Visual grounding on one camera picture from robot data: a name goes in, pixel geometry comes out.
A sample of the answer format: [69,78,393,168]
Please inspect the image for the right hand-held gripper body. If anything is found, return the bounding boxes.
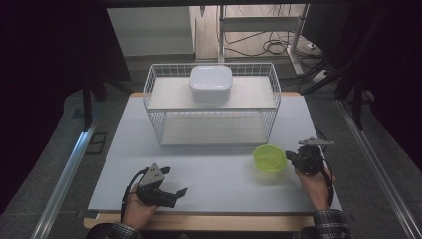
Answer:
[296,136,335,176]

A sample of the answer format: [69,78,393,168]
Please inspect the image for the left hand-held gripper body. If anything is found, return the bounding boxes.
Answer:
[136,162,178,209]

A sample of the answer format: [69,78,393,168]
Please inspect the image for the white panel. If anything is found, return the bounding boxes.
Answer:
[106,6,196,57]

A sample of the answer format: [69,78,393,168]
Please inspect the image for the white lidded container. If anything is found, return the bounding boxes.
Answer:
[188,65,234,104]

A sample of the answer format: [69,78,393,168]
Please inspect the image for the white wire rack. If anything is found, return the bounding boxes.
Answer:
[142,62,283,147]

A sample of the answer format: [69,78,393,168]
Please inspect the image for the black floor cables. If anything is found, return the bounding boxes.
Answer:
[223,29,324,59]

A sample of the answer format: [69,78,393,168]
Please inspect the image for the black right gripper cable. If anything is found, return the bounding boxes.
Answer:
[316,145,335,207]

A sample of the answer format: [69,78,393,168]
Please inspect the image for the person's right hand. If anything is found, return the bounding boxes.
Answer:
[294,166,336,212]

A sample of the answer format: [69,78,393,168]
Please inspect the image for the white metal desk frame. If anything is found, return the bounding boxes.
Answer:
[217,4,311,77]

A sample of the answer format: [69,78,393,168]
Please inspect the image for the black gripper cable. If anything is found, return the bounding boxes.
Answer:
[316,145,335,207]
[120,167,150,224]

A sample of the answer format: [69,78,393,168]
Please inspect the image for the black metal stand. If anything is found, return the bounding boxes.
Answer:
[81,74,133,130]
[300,59,366,131]

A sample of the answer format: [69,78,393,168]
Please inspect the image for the aluminium rail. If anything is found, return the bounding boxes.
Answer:
[31,120,101,239]
[336,99,422,239]

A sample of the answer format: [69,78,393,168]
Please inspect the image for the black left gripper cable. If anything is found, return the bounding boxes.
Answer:
[120,167,150,224]

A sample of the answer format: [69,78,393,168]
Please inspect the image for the white power strip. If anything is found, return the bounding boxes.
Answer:
[311,69,331,84]

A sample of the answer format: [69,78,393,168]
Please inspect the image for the green plastic bowl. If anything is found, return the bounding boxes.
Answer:
[252,143,289,174]

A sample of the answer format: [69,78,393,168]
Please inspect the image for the person's left hand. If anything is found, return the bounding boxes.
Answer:
[122,183,161,231]

